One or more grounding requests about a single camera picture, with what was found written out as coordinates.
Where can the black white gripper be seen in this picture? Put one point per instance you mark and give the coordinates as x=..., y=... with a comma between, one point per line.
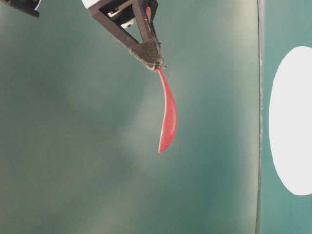
x=114, y=7

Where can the red plastic spoon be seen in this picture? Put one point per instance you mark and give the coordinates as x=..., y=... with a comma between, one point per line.
x=170, y=119

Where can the grey ceiling seam strip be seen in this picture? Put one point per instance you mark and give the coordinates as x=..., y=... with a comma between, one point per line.
x=260, y=13

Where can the white round ceiling light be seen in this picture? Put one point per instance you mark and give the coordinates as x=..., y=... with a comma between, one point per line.
x=290, y=121

